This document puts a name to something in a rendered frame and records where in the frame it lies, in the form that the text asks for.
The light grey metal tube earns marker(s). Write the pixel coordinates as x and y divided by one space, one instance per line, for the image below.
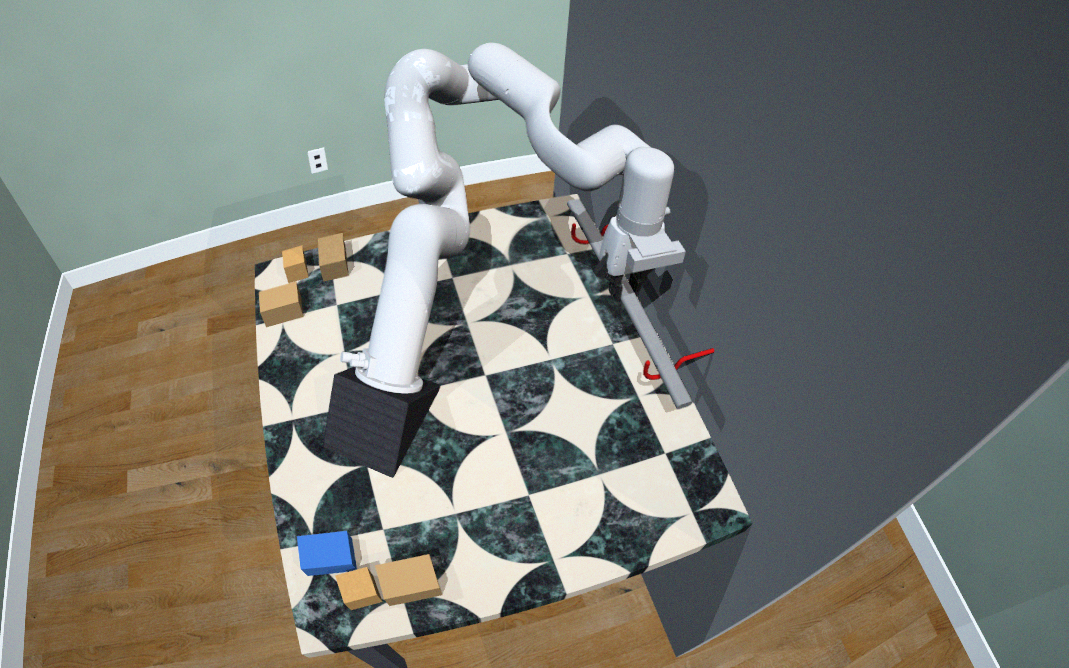
638 316

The blue rectangular block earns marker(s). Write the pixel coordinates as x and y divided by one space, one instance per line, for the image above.
326 553

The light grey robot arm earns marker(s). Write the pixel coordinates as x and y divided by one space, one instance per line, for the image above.
420 233

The grey wall panel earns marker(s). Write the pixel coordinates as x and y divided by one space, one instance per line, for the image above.
873 198

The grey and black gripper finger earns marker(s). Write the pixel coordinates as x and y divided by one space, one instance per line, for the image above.
602 272
636 280

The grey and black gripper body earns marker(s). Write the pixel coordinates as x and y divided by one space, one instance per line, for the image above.
617 242

